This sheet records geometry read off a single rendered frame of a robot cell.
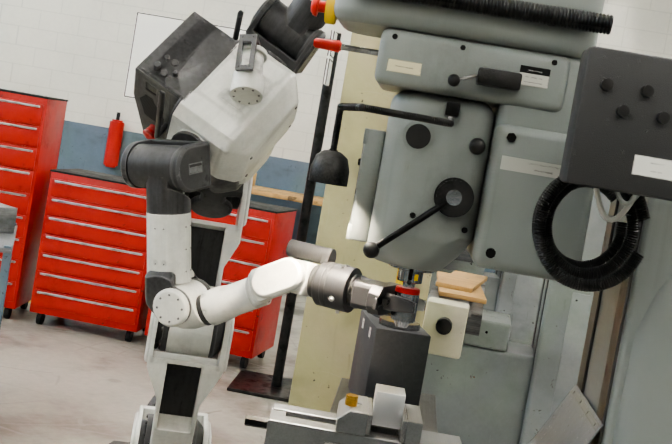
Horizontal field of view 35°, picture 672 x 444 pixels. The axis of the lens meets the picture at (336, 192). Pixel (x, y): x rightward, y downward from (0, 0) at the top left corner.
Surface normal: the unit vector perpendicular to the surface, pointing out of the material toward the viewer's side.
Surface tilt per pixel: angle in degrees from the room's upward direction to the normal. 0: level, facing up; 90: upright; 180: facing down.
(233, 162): 140
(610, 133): 90
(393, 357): 90
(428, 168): 90
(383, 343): 90
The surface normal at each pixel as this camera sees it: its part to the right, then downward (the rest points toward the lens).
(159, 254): -0.29, 0.11
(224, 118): 0.21, -0.46
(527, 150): -0.08, 0.04
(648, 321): -0.57, -0.26
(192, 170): 0.87, 0.07
